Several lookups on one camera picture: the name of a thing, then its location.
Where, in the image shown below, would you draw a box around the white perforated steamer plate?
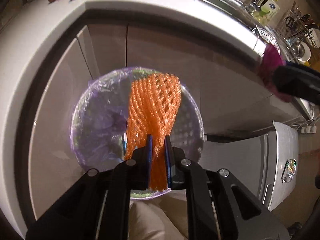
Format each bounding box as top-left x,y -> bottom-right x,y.
252,26 -> 278,53

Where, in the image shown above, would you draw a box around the grey cabinet door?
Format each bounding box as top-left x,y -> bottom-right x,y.
126,24 -> 277,140
28,38 -> 93,221

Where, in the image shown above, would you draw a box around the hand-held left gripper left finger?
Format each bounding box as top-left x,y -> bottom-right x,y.
25,134 -> 153,240

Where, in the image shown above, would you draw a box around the person's white trouser leg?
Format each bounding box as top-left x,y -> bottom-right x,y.
128,199 -> 190,240

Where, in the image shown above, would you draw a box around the dish soap bottle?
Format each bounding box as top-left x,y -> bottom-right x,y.
251,0 -> 282,26

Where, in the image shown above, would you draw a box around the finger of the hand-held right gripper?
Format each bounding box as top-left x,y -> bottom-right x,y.
271,63 -> 320,101

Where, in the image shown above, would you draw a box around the wire dish rack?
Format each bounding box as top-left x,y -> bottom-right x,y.
275,7 -> 320,64

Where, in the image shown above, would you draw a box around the perforated round waste bin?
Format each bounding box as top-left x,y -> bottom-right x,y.
71,66 -> 204,200

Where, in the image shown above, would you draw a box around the black handled scissors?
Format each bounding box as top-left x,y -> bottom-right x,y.
284,16 -> 297,28

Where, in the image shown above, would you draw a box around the white bowl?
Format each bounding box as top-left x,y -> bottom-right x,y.
297,42 -> 312,63

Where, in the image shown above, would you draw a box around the magenta plastic wrapper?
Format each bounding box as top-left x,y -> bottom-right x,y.
257,44 -> 291,103

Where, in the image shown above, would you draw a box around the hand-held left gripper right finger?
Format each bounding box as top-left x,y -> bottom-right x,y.
164,135 -> 291,240

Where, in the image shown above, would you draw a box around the white floor appliance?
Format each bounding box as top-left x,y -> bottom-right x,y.
257,121 -> 300,212

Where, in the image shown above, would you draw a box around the narrow grey cabinet panel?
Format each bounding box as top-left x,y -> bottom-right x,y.
76,24 -> 129,81

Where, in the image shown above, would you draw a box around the orange foam fruit net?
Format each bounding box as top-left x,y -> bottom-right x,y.
124,72 -> 182,191

